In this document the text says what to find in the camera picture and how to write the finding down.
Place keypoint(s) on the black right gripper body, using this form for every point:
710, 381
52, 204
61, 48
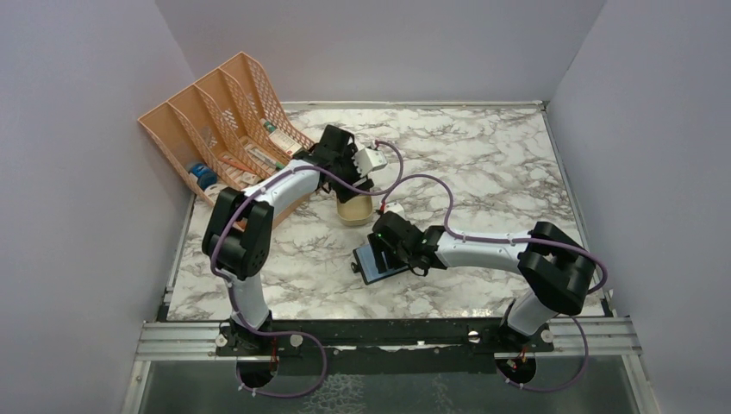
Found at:
396, 257

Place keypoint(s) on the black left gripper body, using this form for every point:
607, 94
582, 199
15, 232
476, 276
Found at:
346, 166

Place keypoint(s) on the black leather card holder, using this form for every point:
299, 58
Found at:
373, 267

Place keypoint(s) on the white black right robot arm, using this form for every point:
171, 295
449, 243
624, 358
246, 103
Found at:
558, 271

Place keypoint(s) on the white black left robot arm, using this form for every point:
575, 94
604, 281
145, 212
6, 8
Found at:
238, 237

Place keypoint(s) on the beige card tray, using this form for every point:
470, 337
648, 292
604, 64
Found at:
357, 211

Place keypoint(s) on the white label card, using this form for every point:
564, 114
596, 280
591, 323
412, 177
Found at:
212, 192

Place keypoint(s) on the white glue stick box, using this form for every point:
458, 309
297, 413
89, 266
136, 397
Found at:
278, 142

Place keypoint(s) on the orange pen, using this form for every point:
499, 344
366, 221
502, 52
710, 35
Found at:
231, 163

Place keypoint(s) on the orange plastic desk organizer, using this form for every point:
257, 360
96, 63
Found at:
219, 115

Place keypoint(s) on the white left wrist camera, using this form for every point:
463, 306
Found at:
368, 160

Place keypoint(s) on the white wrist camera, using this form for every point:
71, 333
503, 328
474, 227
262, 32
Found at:
392, 210
368, 160

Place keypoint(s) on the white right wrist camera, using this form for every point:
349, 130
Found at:
392, 210

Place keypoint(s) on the black mounting base rail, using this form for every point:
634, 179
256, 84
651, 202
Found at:
374, 346

